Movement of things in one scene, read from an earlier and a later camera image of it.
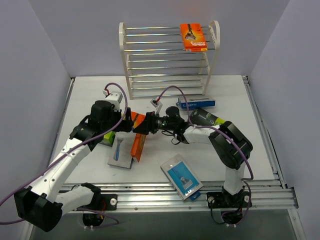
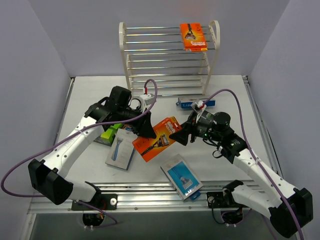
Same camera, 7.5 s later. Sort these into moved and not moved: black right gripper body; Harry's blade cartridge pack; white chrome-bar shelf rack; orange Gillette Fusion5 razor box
Moved: black right gripper body
Not moved: white chrome-bar shelf rack; Harry's blade cartridge pack; orange Gillette Fusion5 razor box
